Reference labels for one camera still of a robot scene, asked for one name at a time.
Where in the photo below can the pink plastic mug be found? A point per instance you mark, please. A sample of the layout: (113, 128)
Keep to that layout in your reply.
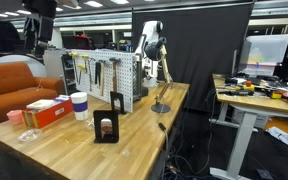
(15, 117)

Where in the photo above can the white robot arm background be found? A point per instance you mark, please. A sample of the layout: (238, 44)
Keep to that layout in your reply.
(151, 52)

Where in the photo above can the white and blue cup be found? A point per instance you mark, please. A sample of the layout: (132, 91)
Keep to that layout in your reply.
(80, 105)

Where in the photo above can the wooden desk lamp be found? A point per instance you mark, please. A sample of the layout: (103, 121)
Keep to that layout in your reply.
(158, 106)

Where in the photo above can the black metal bookend rear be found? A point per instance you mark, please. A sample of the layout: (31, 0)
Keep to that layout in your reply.
(115, 96)

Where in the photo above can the black metal bookend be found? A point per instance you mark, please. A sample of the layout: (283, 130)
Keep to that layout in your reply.
(106, 126)
(115, 96)

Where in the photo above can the dark head wooden hammer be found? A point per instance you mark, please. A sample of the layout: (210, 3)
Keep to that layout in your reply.
(115, 62)

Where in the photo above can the white pegboard panel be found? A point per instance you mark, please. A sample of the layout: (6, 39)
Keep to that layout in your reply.
(126, 74)

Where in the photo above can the black metal bookend front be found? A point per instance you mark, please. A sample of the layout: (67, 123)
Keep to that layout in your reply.
(106, 126)

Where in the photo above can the black pliers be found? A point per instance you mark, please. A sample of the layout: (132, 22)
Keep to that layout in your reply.
(98, 73)

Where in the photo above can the upper silver wrench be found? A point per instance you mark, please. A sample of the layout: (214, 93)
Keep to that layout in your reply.
(90, 73)

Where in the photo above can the clear drinking glass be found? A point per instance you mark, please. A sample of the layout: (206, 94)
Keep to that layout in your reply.
(89, 124)

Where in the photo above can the black backdrop curtain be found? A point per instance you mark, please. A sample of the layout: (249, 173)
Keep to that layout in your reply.
(201, 40)

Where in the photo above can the cluttered wooden side desk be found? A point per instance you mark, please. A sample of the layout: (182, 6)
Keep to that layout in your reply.
(252, 106)

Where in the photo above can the white booklet with orange circle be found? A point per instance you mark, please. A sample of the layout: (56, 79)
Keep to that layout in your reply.
(41, 104)

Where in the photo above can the orange rainbow cardboard box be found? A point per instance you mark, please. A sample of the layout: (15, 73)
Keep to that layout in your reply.
(41, 118)

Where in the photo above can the clear glass lid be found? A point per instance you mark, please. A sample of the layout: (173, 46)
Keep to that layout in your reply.
(30, 135)

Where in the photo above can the clear plastic storage bin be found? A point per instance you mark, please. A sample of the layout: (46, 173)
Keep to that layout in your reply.
(262, 53)

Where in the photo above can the orange sofa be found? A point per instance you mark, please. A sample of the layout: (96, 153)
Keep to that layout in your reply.
(18, 88)

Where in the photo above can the wooden handle hammer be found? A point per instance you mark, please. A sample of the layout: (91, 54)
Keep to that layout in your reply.
(101, 76)

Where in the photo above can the lower yellow T-handle key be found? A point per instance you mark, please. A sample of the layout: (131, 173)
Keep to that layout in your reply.
(82, 68)

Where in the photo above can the yellow t-handle key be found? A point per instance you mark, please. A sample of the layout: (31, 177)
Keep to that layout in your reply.
(73, 55)
(82, 68)

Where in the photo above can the upper yellow T-handle key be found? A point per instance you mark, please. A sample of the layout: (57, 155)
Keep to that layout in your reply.
(73, 55)

